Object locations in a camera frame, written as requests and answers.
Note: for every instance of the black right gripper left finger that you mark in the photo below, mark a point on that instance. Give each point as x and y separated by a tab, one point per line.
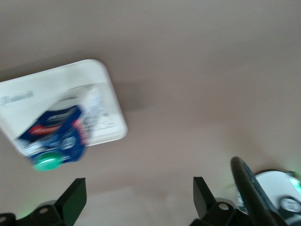
68	204

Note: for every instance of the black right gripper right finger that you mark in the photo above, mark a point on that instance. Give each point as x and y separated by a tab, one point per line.
207	207

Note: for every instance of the blue white milk carton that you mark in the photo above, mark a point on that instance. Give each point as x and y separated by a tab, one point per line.
61	131

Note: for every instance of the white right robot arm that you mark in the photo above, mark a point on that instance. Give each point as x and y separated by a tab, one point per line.
279	195

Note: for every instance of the cream rectangular tray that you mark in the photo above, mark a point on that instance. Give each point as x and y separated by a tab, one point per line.
70	77

